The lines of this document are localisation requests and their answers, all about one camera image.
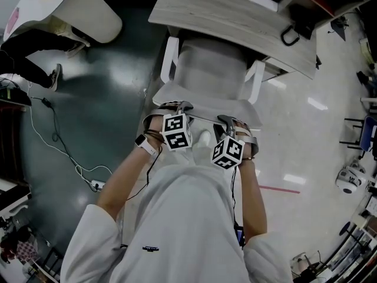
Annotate person's left hand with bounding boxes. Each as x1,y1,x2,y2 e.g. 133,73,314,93
146,115,165,140

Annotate black round stool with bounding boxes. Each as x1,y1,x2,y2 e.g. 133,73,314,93
338,221,355,239

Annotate person's right hand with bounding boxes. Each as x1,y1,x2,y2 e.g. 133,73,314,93
234,121,253,140

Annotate grey wooden desk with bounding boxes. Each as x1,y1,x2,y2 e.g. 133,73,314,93
148,0,318,81

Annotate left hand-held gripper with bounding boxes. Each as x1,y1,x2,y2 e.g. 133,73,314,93
143,100,195,153

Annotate white wrist watch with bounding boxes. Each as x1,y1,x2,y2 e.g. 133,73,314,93
134,134,158,157

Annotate dark brown wooden cabinet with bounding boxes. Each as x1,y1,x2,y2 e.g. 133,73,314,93
0,98,31,186

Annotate person's white shirt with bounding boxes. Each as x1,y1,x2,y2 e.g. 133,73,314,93
60,166,293,283

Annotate glass display shelf unit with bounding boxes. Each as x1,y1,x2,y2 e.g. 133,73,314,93
323,196,377,283

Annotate pink card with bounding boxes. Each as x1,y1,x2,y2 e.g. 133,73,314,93
5,6,21,34

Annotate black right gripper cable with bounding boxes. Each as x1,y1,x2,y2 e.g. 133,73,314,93
230,166,240,228

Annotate white low furniture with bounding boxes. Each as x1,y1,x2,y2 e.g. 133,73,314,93
0,177,32,218

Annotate white curved console table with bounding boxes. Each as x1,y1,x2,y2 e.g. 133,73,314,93
2,0,123,44

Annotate white chair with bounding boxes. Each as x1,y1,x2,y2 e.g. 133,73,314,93
152,35,266,133

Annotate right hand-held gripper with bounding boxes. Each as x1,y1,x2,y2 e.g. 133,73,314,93
210,114,260,171

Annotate grey shelf unit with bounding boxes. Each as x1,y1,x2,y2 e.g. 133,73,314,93
278,0,373,27

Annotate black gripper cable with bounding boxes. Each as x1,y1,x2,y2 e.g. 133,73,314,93
230,166,240,228
126,131,164,202

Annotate white floor cable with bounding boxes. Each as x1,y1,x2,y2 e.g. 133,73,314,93
27,81,113,186

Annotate black desk telephone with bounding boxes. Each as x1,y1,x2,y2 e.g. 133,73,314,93
280,4,318,47

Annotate person's right forearm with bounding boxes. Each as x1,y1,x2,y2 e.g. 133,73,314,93
236,157,268,242

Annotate blue office chair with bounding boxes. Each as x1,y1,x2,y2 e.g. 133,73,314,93
339,114,377,159

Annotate person's right white shoe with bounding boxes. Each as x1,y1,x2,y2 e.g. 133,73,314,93
196,130,212,151

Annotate person's left forearm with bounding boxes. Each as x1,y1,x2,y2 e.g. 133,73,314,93
96,146,154,218

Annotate dark triangular floor object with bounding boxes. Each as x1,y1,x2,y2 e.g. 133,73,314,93
329,15,350,41

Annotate pale storage crate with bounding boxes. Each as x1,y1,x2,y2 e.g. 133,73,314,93
359,38,375,64

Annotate black cable with adapter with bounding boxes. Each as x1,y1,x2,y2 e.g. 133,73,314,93
30,97,98,189

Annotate white round robot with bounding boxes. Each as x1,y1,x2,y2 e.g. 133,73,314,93
336,159,366,195

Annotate person's beige trousers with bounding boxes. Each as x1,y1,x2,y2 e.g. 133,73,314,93
173,141,219,174

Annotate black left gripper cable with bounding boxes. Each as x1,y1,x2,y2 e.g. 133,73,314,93
126,131,164,202

